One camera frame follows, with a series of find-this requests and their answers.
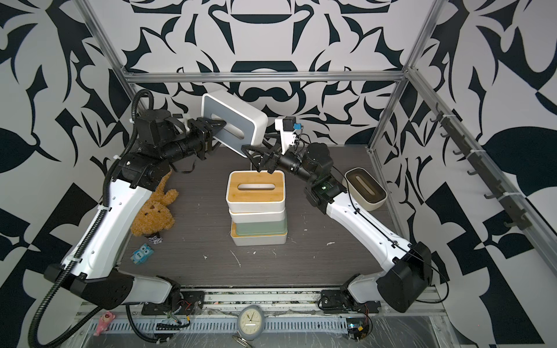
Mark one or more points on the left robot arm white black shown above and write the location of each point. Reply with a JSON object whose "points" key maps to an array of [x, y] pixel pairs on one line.
{"points": [[89, 270]]}

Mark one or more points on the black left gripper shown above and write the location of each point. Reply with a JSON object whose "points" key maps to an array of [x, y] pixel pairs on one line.
{"points": [[199, 136]]}

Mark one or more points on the brown plush bunny toy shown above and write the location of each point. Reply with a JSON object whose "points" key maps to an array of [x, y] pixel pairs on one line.
{"points": [[155, 216]]}

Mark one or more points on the blue owl toy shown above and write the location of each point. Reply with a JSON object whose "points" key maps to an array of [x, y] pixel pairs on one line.
{"points": [[142, 254]]}

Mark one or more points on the cream box dark lid right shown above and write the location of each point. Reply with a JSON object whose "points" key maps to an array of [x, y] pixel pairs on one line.
{"points": [[366, 190]]}

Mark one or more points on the white box bamboo lid front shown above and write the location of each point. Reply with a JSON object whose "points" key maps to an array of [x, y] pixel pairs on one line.
{"points": [[261, 240]]}

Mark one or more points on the white box bamboo lid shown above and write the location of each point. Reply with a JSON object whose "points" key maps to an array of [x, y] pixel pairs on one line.
{"points": [[256, 192], [259, 217], [261, 240]]}

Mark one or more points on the small zebra striped toy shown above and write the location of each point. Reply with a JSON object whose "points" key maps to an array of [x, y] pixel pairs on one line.
{"points": [[155, 238]]}

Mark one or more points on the white box grey lid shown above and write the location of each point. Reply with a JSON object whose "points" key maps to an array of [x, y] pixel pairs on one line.
{"points": [[245, 124]]}

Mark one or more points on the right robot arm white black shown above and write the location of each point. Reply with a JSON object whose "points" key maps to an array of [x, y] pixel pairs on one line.
{"points": [[406, 269]]}

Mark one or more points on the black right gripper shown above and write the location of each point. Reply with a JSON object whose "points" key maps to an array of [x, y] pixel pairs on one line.
{"points": [[266, 151]]}

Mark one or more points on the white slotted cable duct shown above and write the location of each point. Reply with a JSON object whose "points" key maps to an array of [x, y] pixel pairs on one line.
{"points": [[230, 326]]}

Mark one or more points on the pink small toy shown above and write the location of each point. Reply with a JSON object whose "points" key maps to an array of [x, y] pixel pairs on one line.
{"points": [[104, 322]]}

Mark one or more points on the green tissue box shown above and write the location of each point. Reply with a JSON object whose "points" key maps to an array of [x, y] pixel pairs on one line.
{"points": [[261, 228]]}

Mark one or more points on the round analog clock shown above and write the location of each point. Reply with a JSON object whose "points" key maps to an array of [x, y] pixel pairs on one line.
{"points": [[251, 322]]}

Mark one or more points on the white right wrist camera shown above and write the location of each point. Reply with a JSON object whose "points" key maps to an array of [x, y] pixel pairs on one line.
{"points": [[289, 132]]}

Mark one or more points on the green circuit board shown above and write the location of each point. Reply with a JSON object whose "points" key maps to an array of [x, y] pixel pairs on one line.
{"points": [[358, 328]]}

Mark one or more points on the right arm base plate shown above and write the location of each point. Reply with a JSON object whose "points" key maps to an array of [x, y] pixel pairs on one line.
{"points": [[339, 301]]}

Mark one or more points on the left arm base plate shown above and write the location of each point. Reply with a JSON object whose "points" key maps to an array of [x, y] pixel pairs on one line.
{"points": [[187, 303]]}

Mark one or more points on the black wall hook rack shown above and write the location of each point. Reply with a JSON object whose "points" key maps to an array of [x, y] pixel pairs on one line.
{"points": [[508, 195]]}

